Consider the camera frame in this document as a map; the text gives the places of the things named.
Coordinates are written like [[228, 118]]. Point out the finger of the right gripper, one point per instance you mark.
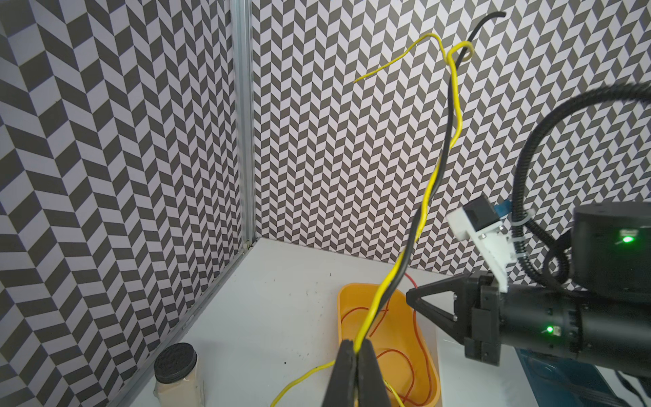
[[446, 303]]

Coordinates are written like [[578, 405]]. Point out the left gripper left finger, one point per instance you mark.
[[342, 384]]

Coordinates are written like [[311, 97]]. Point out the left small jar black lid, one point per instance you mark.
[[177, 378]]

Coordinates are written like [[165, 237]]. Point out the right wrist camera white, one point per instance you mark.
[[480, 222]]

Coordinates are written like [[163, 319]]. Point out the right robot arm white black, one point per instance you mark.
[[595, 310]]

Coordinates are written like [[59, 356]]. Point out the yellow plastic bin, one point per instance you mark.
[[404, 360]]

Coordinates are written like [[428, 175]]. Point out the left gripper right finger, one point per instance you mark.
[[371, 387]]

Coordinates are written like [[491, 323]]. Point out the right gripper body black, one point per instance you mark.
[[477, 308]]

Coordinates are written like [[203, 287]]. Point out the teal plastic bin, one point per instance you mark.
[[563, 382]]

